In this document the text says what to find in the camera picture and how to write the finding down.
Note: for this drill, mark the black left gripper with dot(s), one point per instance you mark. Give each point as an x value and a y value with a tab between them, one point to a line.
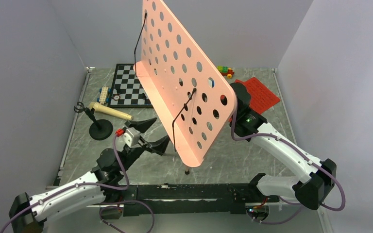
159	146

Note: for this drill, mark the red sheet music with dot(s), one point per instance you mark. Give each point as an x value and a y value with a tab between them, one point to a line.
262	98

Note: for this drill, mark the black white chessboard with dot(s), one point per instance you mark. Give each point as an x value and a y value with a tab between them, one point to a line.
125	79

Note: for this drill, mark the black microphone stand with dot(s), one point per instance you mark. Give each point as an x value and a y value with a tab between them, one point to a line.
99	129

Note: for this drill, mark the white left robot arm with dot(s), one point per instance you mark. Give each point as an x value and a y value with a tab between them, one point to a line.
106	181

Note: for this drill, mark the gold microphone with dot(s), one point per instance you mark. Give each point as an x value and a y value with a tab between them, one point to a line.
109	111

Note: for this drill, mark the orange yellow toy piece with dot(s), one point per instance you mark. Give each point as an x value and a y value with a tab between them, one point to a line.
226	71

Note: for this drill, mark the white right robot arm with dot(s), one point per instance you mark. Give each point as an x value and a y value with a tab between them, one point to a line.
313	179

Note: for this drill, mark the black chess piece left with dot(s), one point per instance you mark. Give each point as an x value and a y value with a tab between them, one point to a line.
119	91

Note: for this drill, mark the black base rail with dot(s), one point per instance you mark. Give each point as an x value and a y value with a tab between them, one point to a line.
233	198

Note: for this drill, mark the blue toy block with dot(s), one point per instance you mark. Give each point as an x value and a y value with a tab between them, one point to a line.
211	82

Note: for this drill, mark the white blue toy brick car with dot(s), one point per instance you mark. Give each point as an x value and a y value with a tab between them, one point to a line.
105	95

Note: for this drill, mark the pink music stand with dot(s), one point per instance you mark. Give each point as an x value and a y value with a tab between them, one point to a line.
174	73

